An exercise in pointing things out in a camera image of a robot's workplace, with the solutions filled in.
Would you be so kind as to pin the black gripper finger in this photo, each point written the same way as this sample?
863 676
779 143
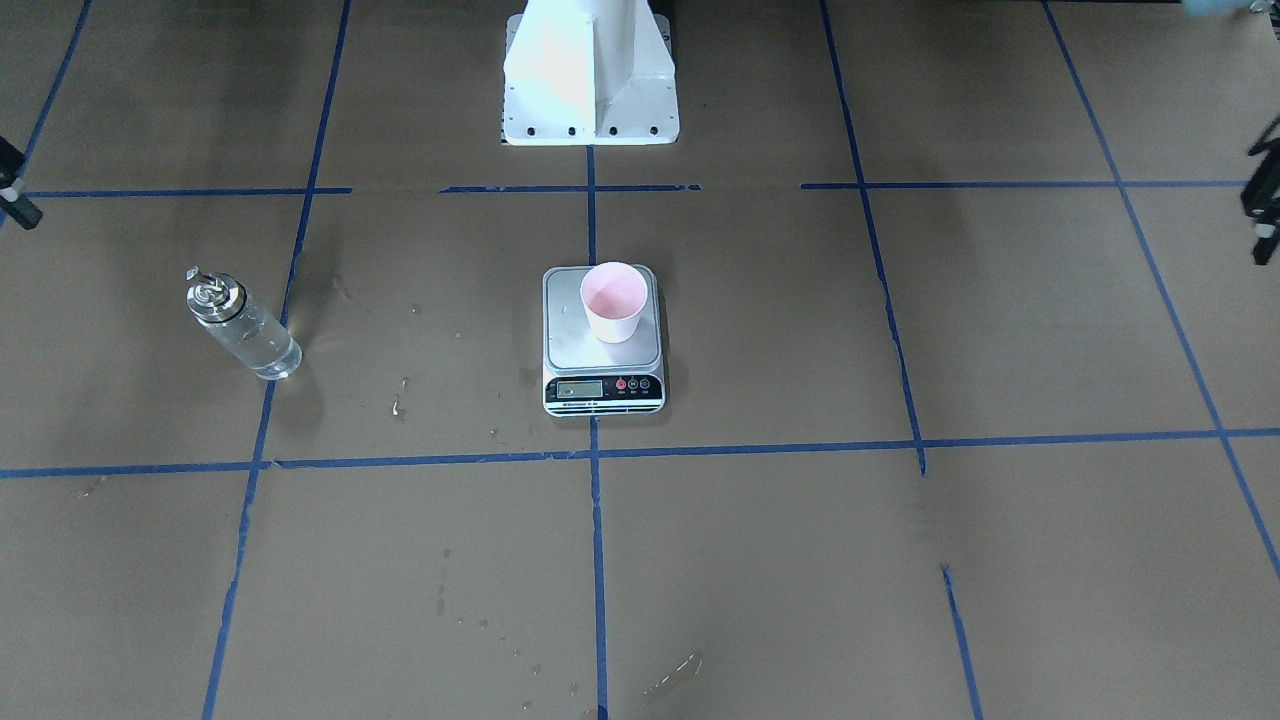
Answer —
1260 195
14 200

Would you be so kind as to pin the glass sauce bottle metal spout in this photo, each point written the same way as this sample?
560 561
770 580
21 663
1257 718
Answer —
240 323

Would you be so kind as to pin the silver digital kitchen scale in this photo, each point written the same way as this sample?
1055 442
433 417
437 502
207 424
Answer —
585 377

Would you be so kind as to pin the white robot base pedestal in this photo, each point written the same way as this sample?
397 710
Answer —
590 73

